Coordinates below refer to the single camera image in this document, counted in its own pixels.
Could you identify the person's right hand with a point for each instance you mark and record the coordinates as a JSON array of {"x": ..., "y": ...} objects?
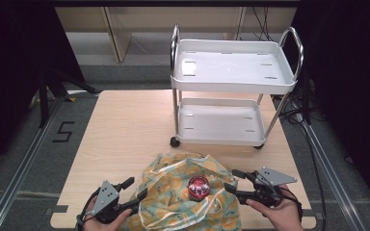
[{"x": 281, "y": 215}]

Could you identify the aluminium floor rail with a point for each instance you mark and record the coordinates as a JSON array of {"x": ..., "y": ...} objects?
[
  {"x": 330, "y": 173},
  {"x": 19, "y": 173}
]

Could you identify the beige wooden shelf unit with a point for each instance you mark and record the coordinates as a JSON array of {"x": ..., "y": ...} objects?
[{"x": 147, "y": 25}]

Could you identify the orange-print green cloth bag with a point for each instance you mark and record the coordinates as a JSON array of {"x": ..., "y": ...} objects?
[{"x": 173, "y": 205}]

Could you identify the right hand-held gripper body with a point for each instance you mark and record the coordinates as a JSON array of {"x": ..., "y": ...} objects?
[{"x": 268, "y": 186}]

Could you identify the round red tin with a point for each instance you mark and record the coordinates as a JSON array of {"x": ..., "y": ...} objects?
[{"x": 198, "y": 188}]

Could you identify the white two-tier trolley cart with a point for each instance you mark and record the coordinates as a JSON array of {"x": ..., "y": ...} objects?
[{"x": 231, "y": 80}]

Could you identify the black metal stand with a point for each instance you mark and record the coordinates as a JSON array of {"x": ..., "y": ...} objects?
[{"x": 49, "y": 93}]

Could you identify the person's left hand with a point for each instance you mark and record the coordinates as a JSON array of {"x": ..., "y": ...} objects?
[{"x": 109, "y": 221}]

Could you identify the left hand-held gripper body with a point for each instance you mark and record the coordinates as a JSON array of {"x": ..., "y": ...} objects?
[{"x": 105, "y": 196}]

